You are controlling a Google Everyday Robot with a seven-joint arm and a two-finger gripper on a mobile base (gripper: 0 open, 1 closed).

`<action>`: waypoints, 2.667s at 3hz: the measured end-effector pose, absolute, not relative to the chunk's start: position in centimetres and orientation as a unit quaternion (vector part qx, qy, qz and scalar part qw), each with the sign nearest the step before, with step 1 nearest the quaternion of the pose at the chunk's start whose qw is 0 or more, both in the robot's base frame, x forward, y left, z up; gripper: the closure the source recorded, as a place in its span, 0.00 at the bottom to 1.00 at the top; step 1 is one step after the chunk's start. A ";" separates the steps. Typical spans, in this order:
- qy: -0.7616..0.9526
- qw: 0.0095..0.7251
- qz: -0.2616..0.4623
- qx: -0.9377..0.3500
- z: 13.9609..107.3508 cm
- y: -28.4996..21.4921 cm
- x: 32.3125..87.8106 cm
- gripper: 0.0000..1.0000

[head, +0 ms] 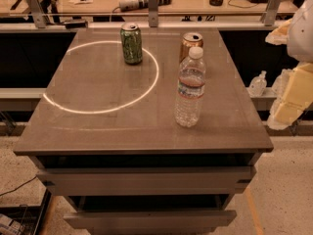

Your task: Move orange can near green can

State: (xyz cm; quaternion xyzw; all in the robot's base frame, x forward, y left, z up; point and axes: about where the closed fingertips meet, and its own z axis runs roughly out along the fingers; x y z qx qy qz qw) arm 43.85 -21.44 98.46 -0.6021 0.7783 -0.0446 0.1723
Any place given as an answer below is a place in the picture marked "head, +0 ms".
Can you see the small clear sanitizer bottle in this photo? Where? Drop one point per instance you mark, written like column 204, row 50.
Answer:
column 257, row 85

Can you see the black box on floor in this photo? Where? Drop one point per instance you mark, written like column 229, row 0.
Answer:
column 30, row 216

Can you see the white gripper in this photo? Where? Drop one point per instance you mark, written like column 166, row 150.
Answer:
column 301, row 36

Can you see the grey drawer cabinet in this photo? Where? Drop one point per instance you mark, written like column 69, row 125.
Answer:
column 99, row 112

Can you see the clear plastic water bottle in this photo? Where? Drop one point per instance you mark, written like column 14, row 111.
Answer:
column 190, row 88

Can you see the metal railing post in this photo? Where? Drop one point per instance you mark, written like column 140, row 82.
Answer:
column 37, row 13
column 153, row 13
column 269, row 16

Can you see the grey drawer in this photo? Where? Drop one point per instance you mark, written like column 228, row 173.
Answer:
column 149, row 222
column 147, row 181

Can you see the lower grey drawer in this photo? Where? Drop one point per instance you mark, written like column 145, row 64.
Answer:
column 149, row 222

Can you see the metal railing post right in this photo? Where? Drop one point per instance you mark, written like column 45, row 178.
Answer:
column 269, row 16

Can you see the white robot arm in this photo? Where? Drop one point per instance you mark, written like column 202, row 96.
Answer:
column 300, row 34

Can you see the green soda can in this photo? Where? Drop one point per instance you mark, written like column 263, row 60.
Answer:
column 131, row 41

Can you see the metal railing post centre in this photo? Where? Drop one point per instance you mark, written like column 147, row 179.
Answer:
column 153, row 13

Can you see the orange soda can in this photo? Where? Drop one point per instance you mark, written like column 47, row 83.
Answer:
column 189, row 39

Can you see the metal railing post left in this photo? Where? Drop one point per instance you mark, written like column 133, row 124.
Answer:
column 37, row 13

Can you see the upper grey drawer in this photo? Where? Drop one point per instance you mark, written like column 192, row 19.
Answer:
column 147, row 181

